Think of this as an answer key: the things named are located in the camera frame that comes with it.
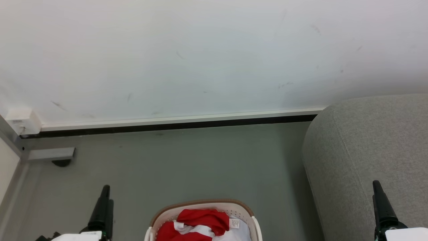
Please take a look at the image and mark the grey metal frame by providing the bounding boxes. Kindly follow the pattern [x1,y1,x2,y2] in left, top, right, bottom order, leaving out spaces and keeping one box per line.
[0,114,76,162]

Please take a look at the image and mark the red basketball jersey white stripes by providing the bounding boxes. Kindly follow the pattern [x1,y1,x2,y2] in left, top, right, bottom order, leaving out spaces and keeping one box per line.
[155,209,230,241]

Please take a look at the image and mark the white partition panel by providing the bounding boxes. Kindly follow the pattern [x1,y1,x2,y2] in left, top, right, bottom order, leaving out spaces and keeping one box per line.
[0,137,21,205]

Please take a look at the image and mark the white and black wall baseboard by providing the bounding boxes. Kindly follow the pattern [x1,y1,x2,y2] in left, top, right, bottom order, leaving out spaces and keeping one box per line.
[19,107,326,139]

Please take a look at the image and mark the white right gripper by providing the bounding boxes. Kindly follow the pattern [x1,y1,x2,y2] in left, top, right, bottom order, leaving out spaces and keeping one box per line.
[372,180,428,241]

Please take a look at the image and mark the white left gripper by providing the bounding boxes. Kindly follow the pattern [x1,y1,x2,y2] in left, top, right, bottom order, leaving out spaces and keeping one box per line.
[35,185,114,241]

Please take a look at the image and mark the white cloth garment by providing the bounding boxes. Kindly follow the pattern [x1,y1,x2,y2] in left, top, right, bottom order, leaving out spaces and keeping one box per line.
[212,216,252,241]

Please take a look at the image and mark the white laundry basket brown rim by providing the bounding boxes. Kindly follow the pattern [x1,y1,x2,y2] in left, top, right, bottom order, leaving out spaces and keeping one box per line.
[144,199,263,241]

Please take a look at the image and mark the white wall socket box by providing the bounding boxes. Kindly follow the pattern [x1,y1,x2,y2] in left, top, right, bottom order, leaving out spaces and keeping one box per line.
[5,108,42,136]

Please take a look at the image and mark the grey fabric sofa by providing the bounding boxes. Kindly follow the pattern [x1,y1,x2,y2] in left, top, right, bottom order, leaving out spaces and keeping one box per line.
[302,94,428,241]

